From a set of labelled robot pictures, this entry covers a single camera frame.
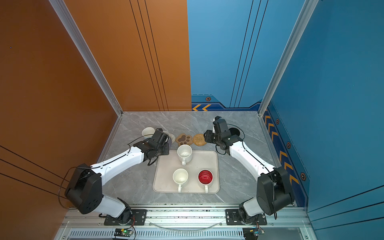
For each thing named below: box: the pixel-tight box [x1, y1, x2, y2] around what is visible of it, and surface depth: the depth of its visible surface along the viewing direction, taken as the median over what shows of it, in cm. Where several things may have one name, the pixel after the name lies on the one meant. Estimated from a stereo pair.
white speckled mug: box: [177, 144, 193, 166], surface depth 90 cm
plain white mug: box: [172, 168, 189, 193], surface depth 81 cm
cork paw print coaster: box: [175, 133, 193, 147], surface depth 105 cm
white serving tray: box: [152, 150, 220, 194], surface depth 89 cm
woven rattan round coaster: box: [192, 133, 207, 146], surface depth 105 cm
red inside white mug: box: [197, 169, 214, 194], surface depth 82 cm
